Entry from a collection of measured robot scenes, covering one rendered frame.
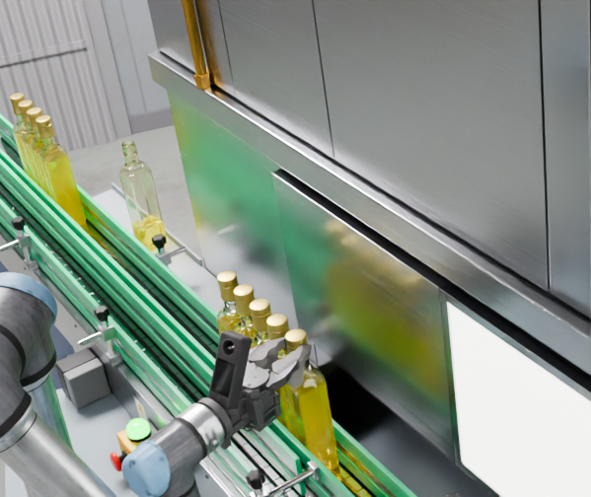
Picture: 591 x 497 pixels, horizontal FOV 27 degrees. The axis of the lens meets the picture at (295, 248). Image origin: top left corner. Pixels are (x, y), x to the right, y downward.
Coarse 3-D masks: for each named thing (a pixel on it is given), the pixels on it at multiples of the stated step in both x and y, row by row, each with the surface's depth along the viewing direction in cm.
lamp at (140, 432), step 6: (132, 420) 233; (138, 420) 233; (144, 420) 233; (126, 426) 233; (132, 426) 231; (138, 426) 231; (144, 426) 231; (132, 432) 231; (138, 432) 231; (144, 432) 231; (150, 432) 233; (132, 438) 231; (138, 438) 231; (144, 438) 232
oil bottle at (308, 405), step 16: (288, 384) 200; (304, 384) 198; (320, 384) 200; (288, 400) 203; (304, 400) 199; (320, 400) 201; (304, 416) 201; (320, 416) 203; (304, 432) 203; (320, 432) 204; (320, 448) 206; (336, 464) 210
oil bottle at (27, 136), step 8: (24, 104) 287; (32, 104) 288; (24, 112) 287; (24, 120) 289; (24, 136) 291; (32, 136) 290; (24, 144) 293; (32, 160) 292; (32, 168) 295; (32, 176) 299
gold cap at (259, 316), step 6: (258, 300) 206; (264, 300) 206; (252, 306) 205; (258, 306) 205; (264, 306) 204; (252, 312) 205; (258, 312) 204; (264, 312) 204; (270, 312) 206; (252, 318) 206; (258, 318) 205; (264, 318) 205; (258, 324) 206; (264, 324) 205; (258, 330) 206; (264, 330) 206
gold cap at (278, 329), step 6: (270, 318) 201; (276, 318) 201; (282, 318) 201; (270, 324) 200; (276, 324) 200; (282, 324) 200; (270, 330) 200; (276, 330) 200; (282, 330) 200; (288, 330) 201; (270, 336) 201; (276, 336) 201; (282, 336) 201
